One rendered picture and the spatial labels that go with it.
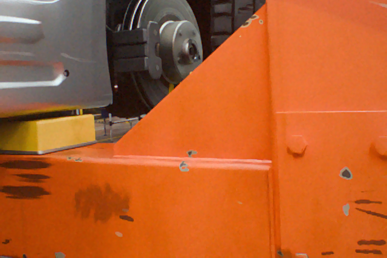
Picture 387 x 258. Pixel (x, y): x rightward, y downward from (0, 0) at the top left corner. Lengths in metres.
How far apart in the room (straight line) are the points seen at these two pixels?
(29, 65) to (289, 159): 0.41
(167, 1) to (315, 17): 0.79
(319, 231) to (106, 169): 0.29
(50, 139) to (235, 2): 0.40
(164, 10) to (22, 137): 0.60
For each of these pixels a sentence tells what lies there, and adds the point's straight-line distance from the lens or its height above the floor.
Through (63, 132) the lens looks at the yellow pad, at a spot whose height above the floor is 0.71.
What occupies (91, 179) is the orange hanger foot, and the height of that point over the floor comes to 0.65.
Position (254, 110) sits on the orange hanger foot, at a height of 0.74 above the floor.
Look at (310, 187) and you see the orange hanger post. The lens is 0.59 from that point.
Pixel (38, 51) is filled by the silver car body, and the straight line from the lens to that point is 0.82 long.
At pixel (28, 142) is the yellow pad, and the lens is 0.83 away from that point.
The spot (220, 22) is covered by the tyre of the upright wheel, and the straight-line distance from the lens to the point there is 0.95.
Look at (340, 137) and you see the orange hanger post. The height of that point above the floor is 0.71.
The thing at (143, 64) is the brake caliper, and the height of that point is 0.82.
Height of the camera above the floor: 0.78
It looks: 4 degrees down
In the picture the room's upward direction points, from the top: 3 degrees counter-clockwise
